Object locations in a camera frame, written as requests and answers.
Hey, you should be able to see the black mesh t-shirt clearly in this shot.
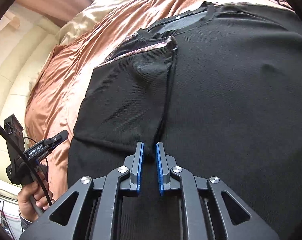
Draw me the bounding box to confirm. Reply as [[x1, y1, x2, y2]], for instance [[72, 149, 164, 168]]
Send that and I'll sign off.
[[67, 2, 302, 239]]

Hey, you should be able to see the orange-brown bed blanket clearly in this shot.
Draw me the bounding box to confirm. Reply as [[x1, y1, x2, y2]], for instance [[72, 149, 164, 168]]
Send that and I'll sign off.
[[25, 0, 295, 199]]

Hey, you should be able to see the cream padded headboard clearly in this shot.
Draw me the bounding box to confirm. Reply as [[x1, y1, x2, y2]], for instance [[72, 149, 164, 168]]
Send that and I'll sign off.
[[0, 10, 58, 181]]

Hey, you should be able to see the black cable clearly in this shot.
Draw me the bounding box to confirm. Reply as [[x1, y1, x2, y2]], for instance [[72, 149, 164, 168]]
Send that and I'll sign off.
[[0, 116, 54, 205]]

